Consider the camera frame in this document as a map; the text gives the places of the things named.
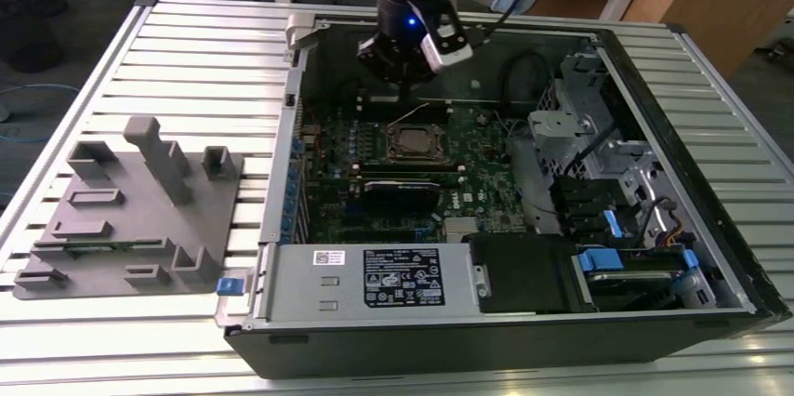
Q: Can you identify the coloured wire bundle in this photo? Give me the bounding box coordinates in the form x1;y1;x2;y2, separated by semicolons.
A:
658;223;692;248

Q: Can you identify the gray plastic case handle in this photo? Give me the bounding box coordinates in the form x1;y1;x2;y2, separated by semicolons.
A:
283;13;319;52

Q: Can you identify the blue plastic clip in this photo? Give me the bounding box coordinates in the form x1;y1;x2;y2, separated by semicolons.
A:
680;249;704;276
604;208;625;238

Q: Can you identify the silver chipset heatsink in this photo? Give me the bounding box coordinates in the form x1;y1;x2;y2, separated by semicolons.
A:
442;216;485;235

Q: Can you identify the black office chair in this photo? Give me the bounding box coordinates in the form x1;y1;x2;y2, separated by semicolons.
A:
0;0;70;74

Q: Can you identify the blue floor cable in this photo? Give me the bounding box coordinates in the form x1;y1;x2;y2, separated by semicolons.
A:
0;83;82;142

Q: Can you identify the white black wrist webcam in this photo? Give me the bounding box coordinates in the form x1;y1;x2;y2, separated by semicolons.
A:
419;12;477;75

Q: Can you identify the silver power supply unit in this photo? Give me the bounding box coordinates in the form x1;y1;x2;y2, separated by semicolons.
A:
246;242;496;323

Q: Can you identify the metal wire locking lever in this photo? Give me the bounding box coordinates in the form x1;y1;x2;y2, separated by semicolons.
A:
395;101;450;128

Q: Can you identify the black graphics card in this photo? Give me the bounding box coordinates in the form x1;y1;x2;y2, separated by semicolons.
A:
362;178;444;217

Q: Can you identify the gray parts rack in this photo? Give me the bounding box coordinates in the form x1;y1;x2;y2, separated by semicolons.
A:
10;115;249;300

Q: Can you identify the black looped cable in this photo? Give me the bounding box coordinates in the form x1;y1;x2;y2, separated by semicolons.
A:
501;49;556;107

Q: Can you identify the green RAM stick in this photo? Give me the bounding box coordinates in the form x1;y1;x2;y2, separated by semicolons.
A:
62;241;119;256

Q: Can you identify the green motherboard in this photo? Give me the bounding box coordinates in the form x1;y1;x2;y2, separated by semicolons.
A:
295;91;538;246

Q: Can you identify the black PC case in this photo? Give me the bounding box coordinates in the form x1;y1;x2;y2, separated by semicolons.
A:
214;12;794;381

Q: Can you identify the CPU socket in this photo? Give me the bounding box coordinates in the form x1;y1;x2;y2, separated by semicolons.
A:
381;121;452;165

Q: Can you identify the blue disk carrier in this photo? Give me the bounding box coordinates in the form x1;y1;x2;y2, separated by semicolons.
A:
574;249;626;272

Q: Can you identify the silver hard disk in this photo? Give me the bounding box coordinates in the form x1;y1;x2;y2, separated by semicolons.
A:
586;270;678;286

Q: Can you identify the silver drive cage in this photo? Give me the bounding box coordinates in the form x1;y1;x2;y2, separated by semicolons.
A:
526;78;622;174

